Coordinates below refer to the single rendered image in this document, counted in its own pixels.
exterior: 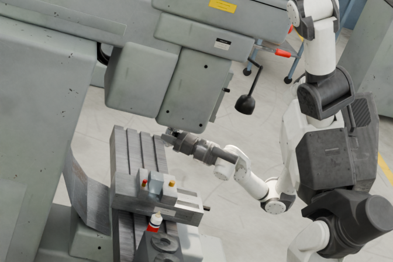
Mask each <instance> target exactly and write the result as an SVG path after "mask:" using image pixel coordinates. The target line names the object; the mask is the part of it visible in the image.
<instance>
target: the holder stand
mask: <svg viewBox="0 0 393 262"><path fill-rule="evenodd" d="M132 262H184V259H183V255H182V250H181V244H180V238H179V237H178V236H172V235H169V234H166V233H156V232H151V231H146V230H145V231H144V233H143V236H142V238H141V241H140V243H139V246H138V248H137V251H136V254H135V256H134V258H133V261H132Z"/></svg>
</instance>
